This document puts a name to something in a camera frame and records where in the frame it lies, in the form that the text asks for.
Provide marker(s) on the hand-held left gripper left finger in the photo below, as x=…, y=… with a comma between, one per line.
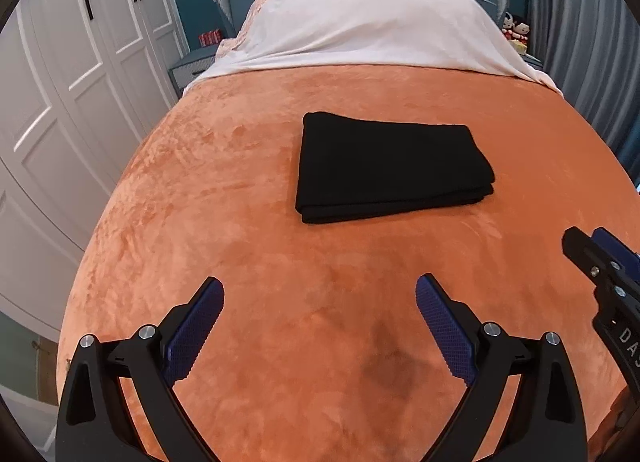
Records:
x=200, y=327

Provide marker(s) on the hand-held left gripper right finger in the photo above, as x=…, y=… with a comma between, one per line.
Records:
x=445, y=327

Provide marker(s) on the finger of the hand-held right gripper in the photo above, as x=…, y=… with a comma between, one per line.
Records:
x=617, y=252
x=582, y=249

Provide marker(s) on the black pants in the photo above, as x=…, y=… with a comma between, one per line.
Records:
x=390, y=167

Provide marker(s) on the orange plush blanket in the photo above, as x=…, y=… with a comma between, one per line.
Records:
x=300, y=267

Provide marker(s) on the grey curtain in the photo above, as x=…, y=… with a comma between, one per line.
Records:
x=585, y=42

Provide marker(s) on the red and white doll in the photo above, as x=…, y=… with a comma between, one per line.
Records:
x=508, y=23
x=522, y=29

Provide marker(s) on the white wardrobe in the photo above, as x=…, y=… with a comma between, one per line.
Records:
x=60, y=117

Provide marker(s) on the blue-grey nightstand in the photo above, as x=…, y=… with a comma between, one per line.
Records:
x=190, y=69

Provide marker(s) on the red box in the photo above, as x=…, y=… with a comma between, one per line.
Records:
x=210, y=38

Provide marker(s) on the white bed sheet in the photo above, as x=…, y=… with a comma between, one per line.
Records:
x=375, y=17

